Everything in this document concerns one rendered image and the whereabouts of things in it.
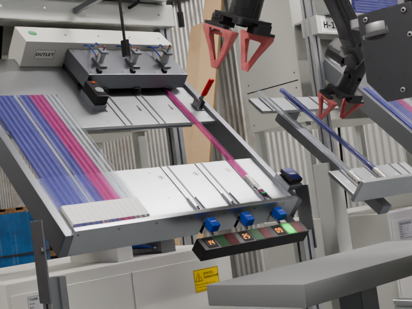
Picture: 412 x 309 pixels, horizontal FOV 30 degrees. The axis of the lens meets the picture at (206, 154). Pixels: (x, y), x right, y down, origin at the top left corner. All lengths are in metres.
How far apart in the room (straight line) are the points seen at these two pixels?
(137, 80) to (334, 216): 0.70
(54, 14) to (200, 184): 0.68
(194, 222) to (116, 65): 0.60
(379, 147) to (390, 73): 3.73
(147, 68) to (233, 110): 3.53
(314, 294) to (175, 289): 0.88
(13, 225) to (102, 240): 3.63
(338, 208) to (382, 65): 1.00
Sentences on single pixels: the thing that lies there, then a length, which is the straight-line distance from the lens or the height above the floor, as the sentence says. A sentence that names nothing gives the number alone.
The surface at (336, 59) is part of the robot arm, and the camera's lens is 2.24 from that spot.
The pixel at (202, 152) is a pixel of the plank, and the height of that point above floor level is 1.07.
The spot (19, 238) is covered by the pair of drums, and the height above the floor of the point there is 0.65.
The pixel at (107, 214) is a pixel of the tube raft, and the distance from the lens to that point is 1.70.
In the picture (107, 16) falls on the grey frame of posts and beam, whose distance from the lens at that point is 2.34.
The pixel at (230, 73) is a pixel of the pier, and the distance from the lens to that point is 5.76.
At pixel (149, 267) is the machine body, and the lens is 2.10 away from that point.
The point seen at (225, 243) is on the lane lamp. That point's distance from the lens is 1.79.
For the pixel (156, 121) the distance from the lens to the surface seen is 2.12.
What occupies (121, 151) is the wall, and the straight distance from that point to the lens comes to 7.02.
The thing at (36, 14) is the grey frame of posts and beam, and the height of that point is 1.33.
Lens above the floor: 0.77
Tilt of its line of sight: 3 degrees up
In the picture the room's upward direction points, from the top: 7 degrees counter-clockwise
